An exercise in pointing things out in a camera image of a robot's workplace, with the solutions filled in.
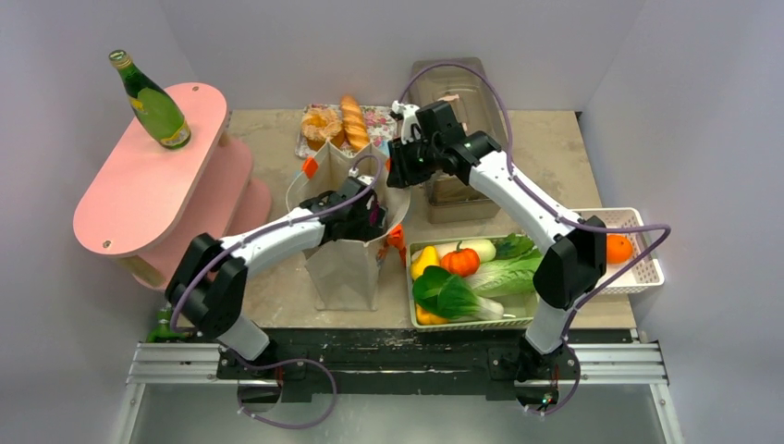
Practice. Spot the white plastic basket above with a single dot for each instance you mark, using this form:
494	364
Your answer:
647	273

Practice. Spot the yellow bell pepper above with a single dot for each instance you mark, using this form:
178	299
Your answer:
425	318
428	256

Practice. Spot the white daikon radish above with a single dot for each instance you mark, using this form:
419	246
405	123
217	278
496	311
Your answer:
489	249

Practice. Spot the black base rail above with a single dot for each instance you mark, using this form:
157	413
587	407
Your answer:
394	361

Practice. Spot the grey transparent lidded box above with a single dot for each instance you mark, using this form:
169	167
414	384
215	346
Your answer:
452	80

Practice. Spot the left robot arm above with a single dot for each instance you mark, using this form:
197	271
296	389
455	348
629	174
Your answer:
209	283

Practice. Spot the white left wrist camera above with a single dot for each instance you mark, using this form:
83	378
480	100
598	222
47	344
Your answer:
361	180

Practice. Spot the floral tray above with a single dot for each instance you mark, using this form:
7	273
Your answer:
381	128

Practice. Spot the green glass bottle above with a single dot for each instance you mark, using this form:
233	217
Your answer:
155	109

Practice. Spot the green bottle under table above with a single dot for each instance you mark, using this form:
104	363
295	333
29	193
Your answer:
163	332

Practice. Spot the orange bundt cake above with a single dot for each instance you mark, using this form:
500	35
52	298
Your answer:
322	125

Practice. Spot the green bok choy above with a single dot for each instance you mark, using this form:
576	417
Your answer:
442	293

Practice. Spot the aluminium frame rail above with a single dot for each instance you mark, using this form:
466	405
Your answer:
196	363

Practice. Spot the orange mini pumpkin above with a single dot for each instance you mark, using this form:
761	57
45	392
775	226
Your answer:
462	262

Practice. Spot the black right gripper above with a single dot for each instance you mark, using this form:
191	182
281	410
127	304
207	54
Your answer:
399	169

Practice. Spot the beige tote bag orange handles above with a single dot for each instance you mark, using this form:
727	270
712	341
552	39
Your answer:
345	273

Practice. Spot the bread baguette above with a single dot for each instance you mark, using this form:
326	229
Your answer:
354	123

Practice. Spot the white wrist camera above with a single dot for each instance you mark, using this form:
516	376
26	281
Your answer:
405	115
361	180

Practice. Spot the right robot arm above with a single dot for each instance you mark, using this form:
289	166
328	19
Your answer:
431	140

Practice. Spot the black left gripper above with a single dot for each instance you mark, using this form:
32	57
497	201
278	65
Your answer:
368	232

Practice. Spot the green plastic basket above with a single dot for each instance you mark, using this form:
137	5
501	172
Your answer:
519	308

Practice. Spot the pink two-tier shelf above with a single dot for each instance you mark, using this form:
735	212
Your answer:
147	203

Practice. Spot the orange fruit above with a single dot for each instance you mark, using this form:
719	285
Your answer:
619	249

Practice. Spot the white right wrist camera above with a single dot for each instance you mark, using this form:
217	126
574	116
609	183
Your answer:
405	115

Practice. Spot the napa cabbage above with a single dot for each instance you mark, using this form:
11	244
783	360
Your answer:
504	277

